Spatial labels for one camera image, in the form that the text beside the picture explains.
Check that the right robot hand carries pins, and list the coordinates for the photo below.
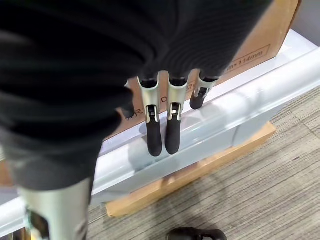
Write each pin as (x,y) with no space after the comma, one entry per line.
(75,62)

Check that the white plastic box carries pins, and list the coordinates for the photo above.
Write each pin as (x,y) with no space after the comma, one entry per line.
(212,117)

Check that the printed brown cardboard box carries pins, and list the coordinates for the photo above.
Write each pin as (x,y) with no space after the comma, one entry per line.
(260,45)

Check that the flat brown cardboard base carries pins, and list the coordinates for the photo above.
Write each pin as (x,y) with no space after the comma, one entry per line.
(195,172)

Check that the dark robot foot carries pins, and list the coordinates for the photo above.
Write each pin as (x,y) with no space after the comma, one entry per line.
(196,233)

